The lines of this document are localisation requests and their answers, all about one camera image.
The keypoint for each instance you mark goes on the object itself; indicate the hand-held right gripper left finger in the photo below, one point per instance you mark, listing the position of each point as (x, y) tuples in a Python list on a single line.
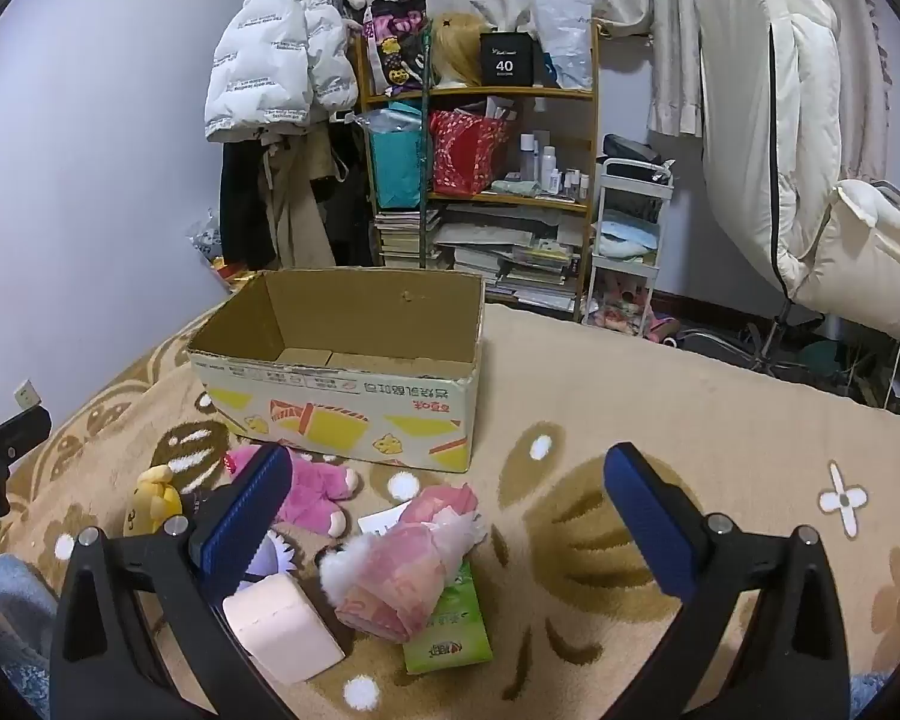
[(247, 514)]

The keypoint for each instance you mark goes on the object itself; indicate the person's leg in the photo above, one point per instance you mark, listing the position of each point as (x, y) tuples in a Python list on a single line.
[(870, 696), (15, 615)]

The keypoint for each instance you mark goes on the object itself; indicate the person's left leg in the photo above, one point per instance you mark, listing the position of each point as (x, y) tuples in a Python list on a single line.
[(15, 615)]

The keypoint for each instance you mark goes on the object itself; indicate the teal gift bag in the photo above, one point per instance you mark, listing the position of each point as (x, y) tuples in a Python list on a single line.
[(394, 165)]

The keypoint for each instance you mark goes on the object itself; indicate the black pouch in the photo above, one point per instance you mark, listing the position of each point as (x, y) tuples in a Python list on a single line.
[(630, 150)]

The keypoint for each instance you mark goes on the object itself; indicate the white puffer jacket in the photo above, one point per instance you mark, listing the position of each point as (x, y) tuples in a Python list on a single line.
[(270, 52)]

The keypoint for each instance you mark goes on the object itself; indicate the black coat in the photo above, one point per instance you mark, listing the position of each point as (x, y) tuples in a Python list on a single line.
[(240, 202)]

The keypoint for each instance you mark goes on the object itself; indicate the clear plastic bag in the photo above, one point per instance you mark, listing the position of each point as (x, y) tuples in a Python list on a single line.
[(562, 37)]

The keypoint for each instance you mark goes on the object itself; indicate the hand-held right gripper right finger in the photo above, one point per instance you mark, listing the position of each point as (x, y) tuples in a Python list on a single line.
[(649, 517)]

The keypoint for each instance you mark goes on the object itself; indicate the beige coat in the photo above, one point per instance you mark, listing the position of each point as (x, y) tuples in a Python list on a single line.
[(292, 217)]

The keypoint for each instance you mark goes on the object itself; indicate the white wall socket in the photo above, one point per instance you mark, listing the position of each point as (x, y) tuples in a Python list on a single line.
[(26, 394)]

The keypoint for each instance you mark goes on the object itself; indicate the red gift bag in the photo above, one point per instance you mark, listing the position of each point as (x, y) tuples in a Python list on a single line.
[(465, 154)]

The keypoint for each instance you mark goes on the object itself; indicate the beige patterned blanket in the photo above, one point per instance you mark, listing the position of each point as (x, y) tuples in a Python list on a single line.
[(570, 405)]

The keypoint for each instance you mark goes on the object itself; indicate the black box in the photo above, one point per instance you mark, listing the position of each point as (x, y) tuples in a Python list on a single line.
[(506, 60)]

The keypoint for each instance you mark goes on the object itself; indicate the blonde wig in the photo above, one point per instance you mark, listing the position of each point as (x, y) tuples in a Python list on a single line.
[(457, 45)]

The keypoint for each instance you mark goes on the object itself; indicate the pile of books and papers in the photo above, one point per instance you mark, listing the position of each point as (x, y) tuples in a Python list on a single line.
[(510, 255)]

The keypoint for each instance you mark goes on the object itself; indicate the pink plush toy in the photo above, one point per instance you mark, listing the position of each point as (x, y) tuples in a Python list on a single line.
[(315, 495)]

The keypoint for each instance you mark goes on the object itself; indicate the group of white cosmetic bottles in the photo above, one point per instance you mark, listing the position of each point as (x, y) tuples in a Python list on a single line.
[(547, 165)]

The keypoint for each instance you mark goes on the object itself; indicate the pink toys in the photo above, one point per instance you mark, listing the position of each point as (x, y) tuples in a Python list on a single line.
[(622, 304)]

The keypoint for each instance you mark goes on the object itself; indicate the green tissue pack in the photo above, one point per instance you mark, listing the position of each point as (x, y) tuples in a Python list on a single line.
[(454, 630)]

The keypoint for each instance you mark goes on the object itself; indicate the wooden shelf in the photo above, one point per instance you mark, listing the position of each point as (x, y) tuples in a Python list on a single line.
[(495, 92)]

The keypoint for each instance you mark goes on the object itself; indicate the printed cardboard box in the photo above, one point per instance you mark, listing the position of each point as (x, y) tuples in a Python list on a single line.
[(345, 412)]

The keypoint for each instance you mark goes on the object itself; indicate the white trolley cart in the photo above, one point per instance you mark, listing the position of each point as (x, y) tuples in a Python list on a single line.
[(630, 195)]

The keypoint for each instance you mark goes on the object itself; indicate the pink and black printed bag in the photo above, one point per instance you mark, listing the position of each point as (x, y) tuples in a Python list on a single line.
[(394, 37)]

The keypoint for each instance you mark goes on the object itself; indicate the yellow plush toy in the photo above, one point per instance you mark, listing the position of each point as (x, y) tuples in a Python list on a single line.
[(154, 499)]

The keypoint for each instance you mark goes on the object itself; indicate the shiny foil bags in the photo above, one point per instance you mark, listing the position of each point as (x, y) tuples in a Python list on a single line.
[(210, 244)]

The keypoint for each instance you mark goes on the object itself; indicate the person's right leg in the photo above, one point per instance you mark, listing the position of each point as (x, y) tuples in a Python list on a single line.
[(870, 696)]

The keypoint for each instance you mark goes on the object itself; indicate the pink doll with white trim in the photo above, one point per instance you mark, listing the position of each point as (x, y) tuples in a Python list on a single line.
[(397, 577)]

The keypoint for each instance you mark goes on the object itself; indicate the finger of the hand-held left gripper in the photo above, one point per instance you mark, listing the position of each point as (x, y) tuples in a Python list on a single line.
[(19, 431)]

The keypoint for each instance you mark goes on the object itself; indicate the pale pink soft pack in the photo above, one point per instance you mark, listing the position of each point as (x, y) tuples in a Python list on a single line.
[(281, 630)]

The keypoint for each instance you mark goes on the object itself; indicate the stack of books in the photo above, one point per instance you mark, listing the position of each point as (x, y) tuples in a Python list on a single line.
[(405, 236)]

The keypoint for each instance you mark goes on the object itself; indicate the light blue cloth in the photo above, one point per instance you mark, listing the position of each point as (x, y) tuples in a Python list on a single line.
[(626, 238)]

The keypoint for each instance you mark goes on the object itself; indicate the white hang tag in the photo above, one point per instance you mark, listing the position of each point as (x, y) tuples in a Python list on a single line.
[(382, 523)]

